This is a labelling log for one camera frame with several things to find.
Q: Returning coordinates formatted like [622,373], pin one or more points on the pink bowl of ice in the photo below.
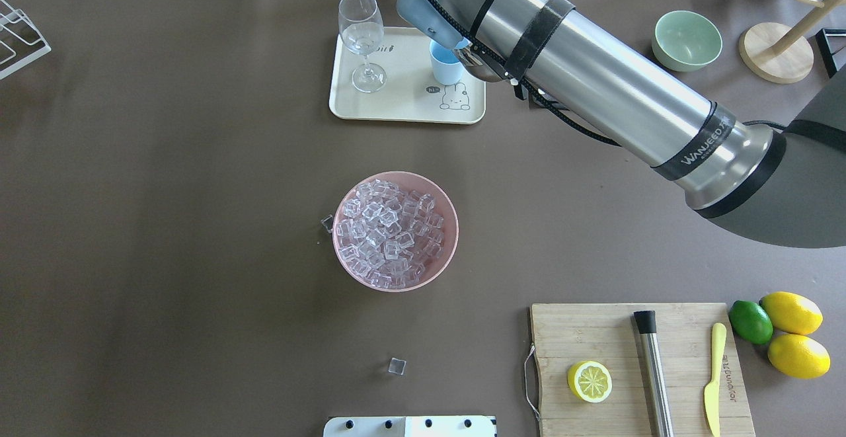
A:
[395,231]

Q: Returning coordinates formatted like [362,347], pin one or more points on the metal ice scoop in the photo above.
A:
[479,67]

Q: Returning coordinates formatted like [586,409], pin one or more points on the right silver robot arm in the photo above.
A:
[781,188]

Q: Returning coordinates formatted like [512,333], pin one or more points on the loose ice cube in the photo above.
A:
[328,224]
[396,366]

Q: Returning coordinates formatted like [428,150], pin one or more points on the light blue cup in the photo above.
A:
[446,67]

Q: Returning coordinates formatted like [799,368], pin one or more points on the wooden cup tree stand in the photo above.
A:
[780,53]

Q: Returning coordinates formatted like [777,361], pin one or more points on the cream serving tray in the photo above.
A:
[412,93]

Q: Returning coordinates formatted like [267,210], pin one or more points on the clear wine glass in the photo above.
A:
[361,31]

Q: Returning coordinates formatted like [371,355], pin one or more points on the bamboo cutting board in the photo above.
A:
[564,334]

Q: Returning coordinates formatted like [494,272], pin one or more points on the half lemon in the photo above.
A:
[590,381]

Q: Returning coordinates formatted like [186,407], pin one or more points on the steel muddler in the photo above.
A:
[647,328]

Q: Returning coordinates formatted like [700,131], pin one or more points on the mint green bowl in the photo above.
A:
[685,41]

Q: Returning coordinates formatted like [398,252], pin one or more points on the green lime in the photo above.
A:
[751,322]

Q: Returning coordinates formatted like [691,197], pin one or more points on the yellow plastic knife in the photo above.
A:
[712,389]

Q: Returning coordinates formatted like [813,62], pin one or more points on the yellow lemon left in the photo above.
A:
[792,313]

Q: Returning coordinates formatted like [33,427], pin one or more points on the yellow lemon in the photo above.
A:
[792,313]
[798,356]

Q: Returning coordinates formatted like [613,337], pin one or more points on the yellow lemon right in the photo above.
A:
[798,356]

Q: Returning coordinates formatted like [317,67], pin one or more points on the white dish rack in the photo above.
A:
[21,41]

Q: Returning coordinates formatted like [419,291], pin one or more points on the black glass holder tray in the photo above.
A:
[831,44]

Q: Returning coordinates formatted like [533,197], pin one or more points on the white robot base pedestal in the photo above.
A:
[431,425]

